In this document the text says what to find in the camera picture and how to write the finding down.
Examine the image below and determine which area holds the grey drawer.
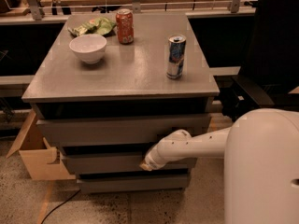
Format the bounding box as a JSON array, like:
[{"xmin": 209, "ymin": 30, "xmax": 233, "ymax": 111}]
[
  {"xmin": 37, "ymin": 114, "xmax": 210, "ymax": 147},
  {"xmin": 77, "ymin": 174, "xmax": 190, "ymax": 193},
  {"xmin": 61, "ymin": 151, "xmax": 198, "ymax": 175}
]

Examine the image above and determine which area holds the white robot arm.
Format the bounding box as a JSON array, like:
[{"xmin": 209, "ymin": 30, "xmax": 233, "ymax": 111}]
[{"xmin": 140, "ymin": 108, "xmax": 299, "ymax": 224}]

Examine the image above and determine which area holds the grey bottom drawer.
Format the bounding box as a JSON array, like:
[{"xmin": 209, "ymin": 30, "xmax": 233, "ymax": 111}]
[{"xmin": 77, "ymin": 174, "xmax": 190, "ymax": 193}]

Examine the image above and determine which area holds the grey top drawer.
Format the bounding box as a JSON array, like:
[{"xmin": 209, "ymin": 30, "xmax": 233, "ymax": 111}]
[{"xmin": 37, "ymin": 114, "xmax": 210, "ymax": 147}]

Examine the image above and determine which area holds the grey drawer cabinet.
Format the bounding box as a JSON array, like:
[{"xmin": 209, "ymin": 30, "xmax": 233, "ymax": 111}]
[{"xmin": 21, "ymin": 12, "xmax": 221, "ymax": 161}]

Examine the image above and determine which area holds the cardboard box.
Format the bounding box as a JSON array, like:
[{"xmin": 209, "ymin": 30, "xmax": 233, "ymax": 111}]
[{"xmin": 7, "ymin": 110, "xmax": 75, "ymax": 180}]

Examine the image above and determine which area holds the silver blue energy drink can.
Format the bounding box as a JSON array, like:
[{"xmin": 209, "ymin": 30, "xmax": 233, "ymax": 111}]
[{"xmin": 166, "ymin": 34, "xmax": 186, "ymax": 79}]

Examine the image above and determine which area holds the white ceramic bowl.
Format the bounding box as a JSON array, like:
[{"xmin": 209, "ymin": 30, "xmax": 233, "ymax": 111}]
[{"xmin": 69, "ymin": 34, "xmax": 107, "ymax": 64}]

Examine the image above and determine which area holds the green chip bag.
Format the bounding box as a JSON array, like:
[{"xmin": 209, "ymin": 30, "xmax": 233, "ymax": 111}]
[{"xmin": 68, "ymin": 17, "xmax": 116, "ymax": 37}]

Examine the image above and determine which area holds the orange soda can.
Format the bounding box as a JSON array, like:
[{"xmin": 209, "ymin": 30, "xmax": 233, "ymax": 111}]
[{"xmin": 116, "ymin": 8, "xmax": 134, "ymax": 44}]

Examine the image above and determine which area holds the black office chair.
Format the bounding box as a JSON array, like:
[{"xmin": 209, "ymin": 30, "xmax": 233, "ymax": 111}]
[{"xmin": 219, "ymin": 0, "xmax": 299, "ymax": 120}]

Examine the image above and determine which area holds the black floor cable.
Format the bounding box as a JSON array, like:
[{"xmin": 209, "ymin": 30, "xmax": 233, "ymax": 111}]
[{"xmin": 40, "ymin": 189, "xmax": 82, "ymax": 224}]

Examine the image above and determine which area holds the metal railing frame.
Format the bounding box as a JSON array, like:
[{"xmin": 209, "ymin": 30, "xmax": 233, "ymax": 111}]
[{"xmin": 0, "ymin": 0, "xmax": 263, "ymax": 21}]

